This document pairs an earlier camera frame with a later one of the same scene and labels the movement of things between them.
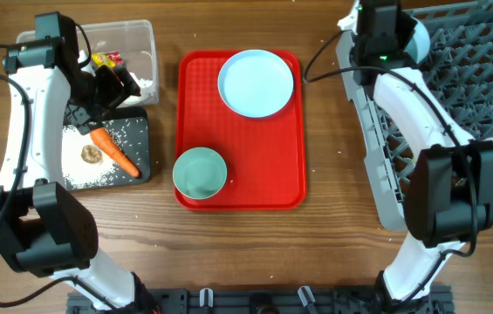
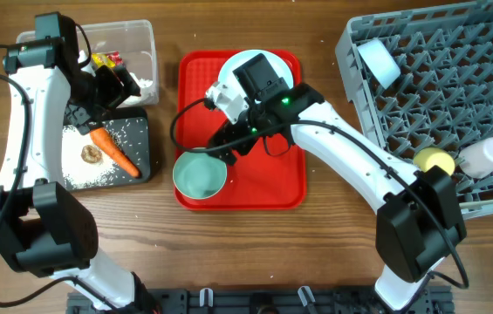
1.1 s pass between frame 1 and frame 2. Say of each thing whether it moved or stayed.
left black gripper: stayed
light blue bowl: moved
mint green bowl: stayed
